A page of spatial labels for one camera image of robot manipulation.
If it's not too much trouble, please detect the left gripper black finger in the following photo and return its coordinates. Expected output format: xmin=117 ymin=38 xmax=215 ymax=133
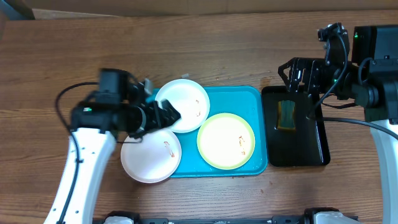
xmin=161 ymin=116 xmax=180 ymax=128
xmin=160 ymin=100 xmax=181 ymax=118

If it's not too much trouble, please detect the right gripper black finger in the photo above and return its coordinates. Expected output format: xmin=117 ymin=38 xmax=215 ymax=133
xmin=287 ymin=79 xmax=308 ymax=93
xmin=277 ymin=57 xmax=308 ymax=81

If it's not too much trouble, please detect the green yellow sponge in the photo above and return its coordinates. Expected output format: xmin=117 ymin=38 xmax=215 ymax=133
xmin=276 ymin=100 xmax=296 ymax=131

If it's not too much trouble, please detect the white plate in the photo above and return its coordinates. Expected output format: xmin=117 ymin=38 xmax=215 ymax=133
xmin=155 ymin=79 xmax=210 ymax=133

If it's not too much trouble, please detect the yellow plate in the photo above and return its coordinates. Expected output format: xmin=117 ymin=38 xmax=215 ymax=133
xmin=197 ymin=113 xmax=256 ymax=170

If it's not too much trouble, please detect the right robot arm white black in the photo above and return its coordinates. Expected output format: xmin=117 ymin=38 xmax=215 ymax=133
xmin=278 ymin=22 xmax=397 ymax=223

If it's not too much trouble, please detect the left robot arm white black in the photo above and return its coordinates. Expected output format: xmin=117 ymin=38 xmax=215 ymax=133
xmin=45 ymin=91 xmax=181 ymax=223

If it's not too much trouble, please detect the black water tray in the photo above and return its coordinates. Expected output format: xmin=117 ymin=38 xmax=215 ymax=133
xmin=261 ymin=86 xmax=331 ymax=167

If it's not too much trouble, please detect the pink plate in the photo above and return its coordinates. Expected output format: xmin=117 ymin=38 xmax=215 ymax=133
xmin=121 ymin=129 xmax=182 ymax=184

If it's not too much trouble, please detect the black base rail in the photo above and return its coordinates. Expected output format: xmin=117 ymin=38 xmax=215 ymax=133
xmin=92 ymin=207 xmax=360 ymax=224

